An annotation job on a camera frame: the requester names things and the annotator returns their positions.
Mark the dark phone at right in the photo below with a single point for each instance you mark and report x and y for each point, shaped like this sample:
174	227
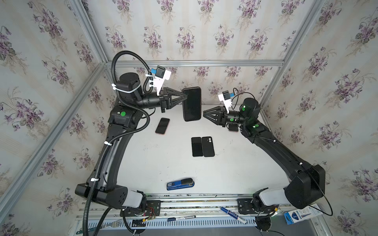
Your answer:
233	127

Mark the black round connector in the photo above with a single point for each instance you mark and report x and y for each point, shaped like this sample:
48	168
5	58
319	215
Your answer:
263	224

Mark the blue marker pen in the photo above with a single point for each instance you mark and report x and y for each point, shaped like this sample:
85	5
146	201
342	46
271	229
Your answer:
234	215

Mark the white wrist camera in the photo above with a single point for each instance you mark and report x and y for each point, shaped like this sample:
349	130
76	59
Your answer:
226	98
158	77

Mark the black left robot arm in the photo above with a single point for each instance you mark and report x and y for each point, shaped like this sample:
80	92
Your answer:
123	123

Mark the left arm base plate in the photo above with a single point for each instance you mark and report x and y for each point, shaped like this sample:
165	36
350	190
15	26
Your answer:
146	208

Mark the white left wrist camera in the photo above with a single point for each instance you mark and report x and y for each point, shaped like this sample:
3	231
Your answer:
158	77

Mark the aluminium rail base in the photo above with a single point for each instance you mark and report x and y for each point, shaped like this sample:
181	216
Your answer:
177	205

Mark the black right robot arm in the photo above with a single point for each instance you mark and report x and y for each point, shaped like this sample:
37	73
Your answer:
307	181

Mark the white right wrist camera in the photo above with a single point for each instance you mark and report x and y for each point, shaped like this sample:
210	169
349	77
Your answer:
226	98

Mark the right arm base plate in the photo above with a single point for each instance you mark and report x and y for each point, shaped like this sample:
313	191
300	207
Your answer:
254	205

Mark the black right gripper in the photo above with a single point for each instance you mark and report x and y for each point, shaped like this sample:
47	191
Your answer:
222	115

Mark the black phone case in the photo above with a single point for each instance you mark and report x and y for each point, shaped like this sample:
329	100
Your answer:
208	146

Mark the blue white cardboard box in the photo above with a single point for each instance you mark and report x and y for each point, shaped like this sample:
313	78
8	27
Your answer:
299	215

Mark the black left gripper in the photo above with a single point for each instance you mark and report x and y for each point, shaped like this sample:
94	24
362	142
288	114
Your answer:
165	101

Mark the blue black stapler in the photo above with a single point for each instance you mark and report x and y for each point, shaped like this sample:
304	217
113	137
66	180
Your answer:
180	184

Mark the black phone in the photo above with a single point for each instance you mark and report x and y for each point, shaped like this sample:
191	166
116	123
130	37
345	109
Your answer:
197	150
192	105

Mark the pink-edged phone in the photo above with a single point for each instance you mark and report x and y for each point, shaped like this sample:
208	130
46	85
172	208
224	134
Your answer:
162	126

